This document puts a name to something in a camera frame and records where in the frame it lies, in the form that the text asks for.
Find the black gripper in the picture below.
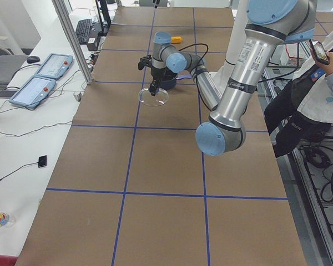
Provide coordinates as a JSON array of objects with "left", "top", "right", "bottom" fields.
[{"left": 148, "top": 66, "right": 166, "bottom": 96}]

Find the glass pot lid blue knob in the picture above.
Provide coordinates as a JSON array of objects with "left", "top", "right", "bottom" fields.
[{"left": 138, "top": 88, "right": 169, "bottom": 106}]

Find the yellow corn cob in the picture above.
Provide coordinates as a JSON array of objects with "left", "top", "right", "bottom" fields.
[{"left": 171, "top": 36, "right": 183, "bottom": 44}]

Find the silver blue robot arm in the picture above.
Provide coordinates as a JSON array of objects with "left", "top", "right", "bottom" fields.
[{"left": 140, "top": 1, "right": 317, "bottom": 156}]

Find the person's hand holding phone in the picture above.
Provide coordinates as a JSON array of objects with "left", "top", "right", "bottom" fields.
[{"left": 315, "top": 52, "right": 333, "bottom": 76}]

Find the dark blue saucepan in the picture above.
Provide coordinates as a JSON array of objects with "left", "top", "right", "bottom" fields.
[{"left": 160, "top": 75, "right": 192, "bottom": 90}]

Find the black keyboard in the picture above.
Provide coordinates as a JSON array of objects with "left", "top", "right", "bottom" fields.
[{"left": 75, "top": 19, "right": 92, "bottom": 44}]

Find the upper blue teach pendant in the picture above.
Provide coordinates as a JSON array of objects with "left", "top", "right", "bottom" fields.
[{"left": 35, "top": 53, "right": 73, "bottom": 80}]

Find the blue teach pendant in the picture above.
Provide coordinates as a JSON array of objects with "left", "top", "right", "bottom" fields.
[
  {"left": 9, "top": 75, "right": 56, "bottom": 110},
  {"left": 35, "top": 53, "right": 73, "bottom": 80}
]

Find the lower blue teach pendant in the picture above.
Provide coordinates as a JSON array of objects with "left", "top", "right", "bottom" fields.
[{"left": 9, "top": 75, "right": 56, "bottom": 110}]

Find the black computer mouse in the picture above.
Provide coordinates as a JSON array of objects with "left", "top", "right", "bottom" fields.
[{"left": 26, "top": 56, "right": 41, "bottom": 64}]

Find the small black square pad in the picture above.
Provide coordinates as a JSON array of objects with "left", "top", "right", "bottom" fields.
[{"left": 38, "top": 155, "right": 48, "bottom": 168}]

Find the person in white jacket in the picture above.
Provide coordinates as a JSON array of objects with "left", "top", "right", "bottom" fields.
[{"left": 264, "top": 31, "right": 333, "bottom": 157}]

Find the black smartphone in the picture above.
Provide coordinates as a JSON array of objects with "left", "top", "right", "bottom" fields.
[{"left": 309, "top": 39, "right": 330, "bottom": 65}]

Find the red plastic bottle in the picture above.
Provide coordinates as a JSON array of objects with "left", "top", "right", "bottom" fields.
[{"left": 0, "top": 211, "right": 16, "bottom": 228}]

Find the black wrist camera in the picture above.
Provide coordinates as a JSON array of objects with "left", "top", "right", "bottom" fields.
[{"left": 138, "top": 54, "right": 152, "bottom": 70}]

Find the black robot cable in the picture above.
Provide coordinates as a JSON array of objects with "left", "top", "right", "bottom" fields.
[{"left": 177, "top": 43, "right": 211, "bottom": 84}]

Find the aluminium frame post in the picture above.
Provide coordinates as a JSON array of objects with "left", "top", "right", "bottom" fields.
[{"left": 52, "top": 0, "right": 93, "bottom": 85}]

